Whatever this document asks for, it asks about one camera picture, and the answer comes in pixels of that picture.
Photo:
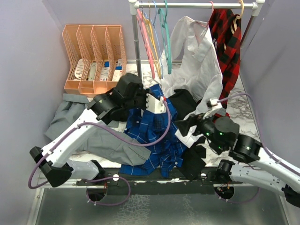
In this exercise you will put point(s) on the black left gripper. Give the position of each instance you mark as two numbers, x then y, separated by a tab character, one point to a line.
143	92

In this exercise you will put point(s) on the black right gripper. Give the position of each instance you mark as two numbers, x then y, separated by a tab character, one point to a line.
184	125

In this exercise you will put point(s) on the blue plaid shirt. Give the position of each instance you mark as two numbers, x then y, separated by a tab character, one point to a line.
146	127

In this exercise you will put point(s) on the teal hanger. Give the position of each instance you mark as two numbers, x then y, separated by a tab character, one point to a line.
165	36

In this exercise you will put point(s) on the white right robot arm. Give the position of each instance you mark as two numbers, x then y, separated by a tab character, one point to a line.
252	162

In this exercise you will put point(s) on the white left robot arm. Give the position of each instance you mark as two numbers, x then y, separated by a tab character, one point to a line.
90	131

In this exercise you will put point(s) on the grey shirt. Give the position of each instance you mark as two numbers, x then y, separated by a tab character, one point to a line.
100	142

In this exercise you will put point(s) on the white shirt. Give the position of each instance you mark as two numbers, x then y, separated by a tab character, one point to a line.
199	72

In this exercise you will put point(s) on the yellow hanger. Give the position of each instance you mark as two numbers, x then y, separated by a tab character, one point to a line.
153	50

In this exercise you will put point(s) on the light blue hanger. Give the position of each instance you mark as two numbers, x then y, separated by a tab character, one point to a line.
156	38

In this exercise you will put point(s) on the pink hanger under white shirt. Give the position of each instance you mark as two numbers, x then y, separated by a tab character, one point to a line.
200	29

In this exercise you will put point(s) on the red black plaid shirt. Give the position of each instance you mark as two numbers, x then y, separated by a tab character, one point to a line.
227	47

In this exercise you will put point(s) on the cream hanger under plaid shirt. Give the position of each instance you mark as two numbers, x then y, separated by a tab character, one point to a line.
234	26

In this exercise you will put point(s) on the black garment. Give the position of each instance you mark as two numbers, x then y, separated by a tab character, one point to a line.
193	156

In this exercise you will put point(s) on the white blue glue box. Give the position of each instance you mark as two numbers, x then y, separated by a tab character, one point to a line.
118	71

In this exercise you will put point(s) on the clear packaged label box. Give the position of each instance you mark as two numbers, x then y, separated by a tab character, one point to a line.
105	70

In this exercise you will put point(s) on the peach plastic file organizer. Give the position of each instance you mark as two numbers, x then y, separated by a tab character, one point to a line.
93	43

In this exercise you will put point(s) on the white oval packaged card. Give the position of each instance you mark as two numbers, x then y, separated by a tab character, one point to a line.
80	71

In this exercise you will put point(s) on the metal clothes rack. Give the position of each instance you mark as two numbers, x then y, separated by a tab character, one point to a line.
134	5

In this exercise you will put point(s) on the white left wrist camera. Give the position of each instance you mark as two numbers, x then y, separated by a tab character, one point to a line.
155	105

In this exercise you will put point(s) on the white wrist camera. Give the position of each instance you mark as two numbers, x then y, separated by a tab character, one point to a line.
214	106
155	105

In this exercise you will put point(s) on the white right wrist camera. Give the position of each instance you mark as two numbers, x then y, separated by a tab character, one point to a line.
214	106

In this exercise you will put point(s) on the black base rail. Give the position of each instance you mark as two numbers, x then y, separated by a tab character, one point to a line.
176	183

